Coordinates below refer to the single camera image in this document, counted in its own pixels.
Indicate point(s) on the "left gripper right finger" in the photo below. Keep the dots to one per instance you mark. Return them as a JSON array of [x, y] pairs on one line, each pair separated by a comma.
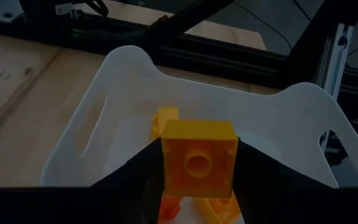
[[259, 177]]

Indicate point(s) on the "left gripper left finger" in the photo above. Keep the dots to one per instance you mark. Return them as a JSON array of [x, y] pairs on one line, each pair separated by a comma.
[[141, 174]]

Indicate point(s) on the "orange medium block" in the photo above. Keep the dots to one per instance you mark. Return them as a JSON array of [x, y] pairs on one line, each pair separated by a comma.
[[169, 210]]

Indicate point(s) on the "yellow-orange medium block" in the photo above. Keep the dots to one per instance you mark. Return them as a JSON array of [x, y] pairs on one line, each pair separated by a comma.
[[219, 211], [199, 155]]

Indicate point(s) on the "yellow medium block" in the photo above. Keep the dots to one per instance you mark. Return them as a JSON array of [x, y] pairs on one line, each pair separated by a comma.
[[166, 119]]

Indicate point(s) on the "white plastic bin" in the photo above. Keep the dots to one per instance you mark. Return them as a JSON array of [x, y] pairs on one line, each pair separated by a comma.
[[259, 109]]

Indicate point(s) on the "silver aluminium post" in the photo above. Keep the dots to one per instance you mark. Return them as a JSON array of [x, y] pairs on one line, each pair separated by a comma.
[[336, 59]]

